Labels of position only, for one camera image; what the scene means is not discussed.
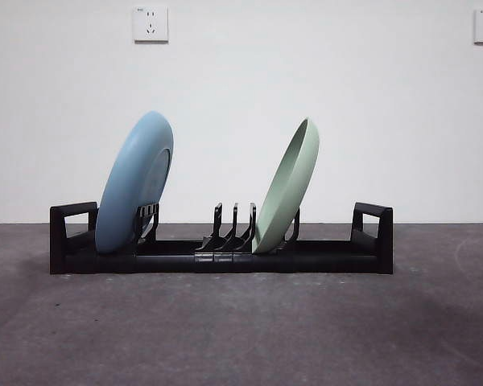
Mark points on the pale green round plate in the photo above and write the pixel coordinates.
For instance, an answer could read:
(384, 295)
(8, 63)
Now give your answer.
(286, 201)

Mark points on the light blue round plate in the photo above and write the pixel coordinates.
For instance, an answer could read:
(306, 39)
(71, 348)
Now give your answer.
(129, 189)

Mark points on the black plastic plate rack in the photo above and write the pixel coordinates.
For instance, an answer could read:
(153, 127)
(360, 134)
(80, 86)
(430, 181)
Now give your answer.
(326, 259)

